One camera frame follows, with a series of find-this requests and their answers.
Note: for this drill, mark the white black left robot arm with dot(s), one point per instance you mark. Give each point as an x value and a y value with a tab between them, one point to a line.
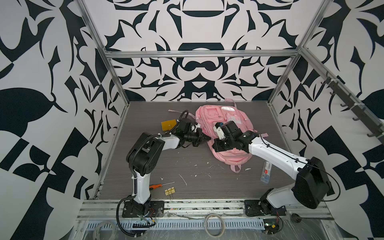
144	155

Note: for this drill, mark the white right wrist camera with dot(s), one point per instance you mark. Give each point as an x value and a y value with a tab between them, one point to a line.
218	130

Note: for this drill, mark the small green circuit board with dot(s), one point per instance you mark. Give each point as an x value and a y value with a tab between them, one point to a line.
273	228

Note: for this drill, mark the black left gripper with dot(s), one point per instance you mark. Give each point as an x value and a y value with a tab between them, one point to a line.
201	136

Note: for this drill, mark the aluminium frame crossbar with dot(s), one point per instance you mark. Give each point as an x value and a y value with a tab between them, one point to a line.
200	53

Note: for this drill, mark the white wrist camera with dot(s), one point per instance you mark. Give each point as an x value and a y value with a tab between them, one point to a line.
196	127
218	130

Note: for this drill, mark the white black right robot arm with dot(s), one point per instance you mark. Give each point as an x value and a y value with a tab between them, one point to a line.
311	179

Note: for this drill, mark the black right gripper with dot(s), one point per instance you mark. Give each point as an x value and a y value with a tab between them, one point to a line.
217	147

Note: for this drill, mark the small yellow sticky pad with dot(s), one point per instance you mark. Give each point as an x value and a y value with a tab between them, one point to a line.
168	125

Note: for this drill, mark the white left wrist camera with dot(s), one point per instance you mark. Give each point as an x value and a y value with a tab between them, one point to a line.
196	127

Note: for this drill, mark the clear tape roll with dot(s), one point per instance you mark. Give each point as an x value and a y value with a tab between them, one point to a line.
214	221

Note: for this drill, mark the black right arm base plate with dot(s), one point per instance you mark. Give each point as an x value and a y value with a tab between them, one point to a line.
258	208

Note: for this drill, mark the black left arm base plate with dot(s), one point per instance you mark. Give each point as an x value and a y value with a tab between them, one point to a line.
133	209

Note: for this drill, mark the grey wall hook rail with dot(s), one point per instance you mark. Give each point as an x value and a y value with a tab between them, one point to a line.
350	102

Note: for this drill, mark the white slotted cable duct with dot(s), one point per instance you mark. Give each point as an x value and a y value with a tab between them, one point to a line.
185	224

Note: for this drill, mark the small yellow wooden block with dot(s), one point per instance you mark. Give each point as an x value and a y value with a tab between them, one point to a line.
170	191

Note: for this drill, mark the orange handled screwdriver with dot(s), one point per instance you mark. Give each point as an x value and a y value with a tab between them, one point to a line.
152	187

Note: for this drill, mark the pink student backpack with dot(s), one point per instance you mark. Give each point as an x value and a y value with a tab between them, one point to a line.
208	115

